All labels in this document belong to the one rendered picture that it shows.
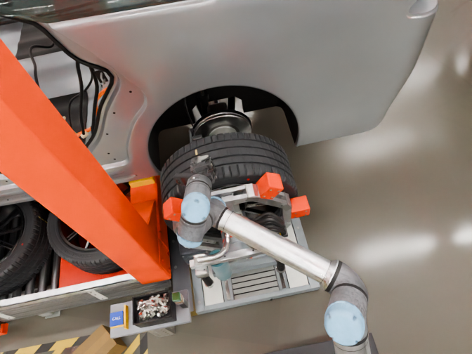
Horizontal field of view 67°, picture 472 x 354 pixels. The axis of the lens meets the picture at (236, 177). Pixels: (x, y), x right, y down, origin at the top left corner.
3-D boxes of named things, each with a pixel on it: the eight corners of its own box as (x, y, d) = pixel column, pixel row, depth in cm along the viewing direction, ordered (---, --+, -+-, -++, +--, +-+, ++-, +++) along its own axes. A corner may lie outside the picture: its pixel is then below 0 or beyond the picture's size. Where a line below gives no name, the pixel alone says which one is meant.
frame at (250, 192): (287, 226, 195) (289, 174, 149) (290, 237, 192) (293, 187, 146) (189, 246, 195) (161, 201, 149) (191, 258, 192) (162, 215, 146)
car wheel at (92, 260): (142, 169, 264) (130, 151, 244) (175, 244, 230) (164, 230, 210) (55, 210, 254) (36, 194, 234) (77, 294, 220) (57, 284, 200)
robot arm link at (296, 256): (377, 272, 124) (209, 187, 139) (374, 296, 113) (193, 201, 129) (362, 293, 130) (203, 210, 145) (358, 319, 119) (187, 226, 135)
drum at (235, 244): (248, 218, 178) (246, 206, 166) (257, 259, 167) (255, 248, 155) (220, 224, 178) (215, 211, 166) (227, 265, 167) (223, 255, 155)
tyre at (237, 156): (211, 214, 223) (306, 169, 198) (216, 249, 211) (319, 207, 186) (130, 174, 173) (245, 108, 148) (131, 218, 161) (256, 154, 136)
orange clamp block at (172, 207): (189, 199, 155) (171, 196, 149) (190, 215, 151) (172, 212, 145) (180, 207, 159) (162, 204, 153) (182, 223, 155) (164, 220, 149)
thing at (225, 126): (248, 146, 215) (252, 109, 188) (251, 156, 211) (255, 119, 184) (194, 152, 211) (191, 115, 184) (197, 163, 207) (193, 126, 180)
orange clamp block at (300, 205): (286, 205, 176) (305, 201, 176) (291, 219, 172) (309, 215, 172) (287, 198, 170) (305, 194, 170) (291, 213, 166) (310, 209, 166)
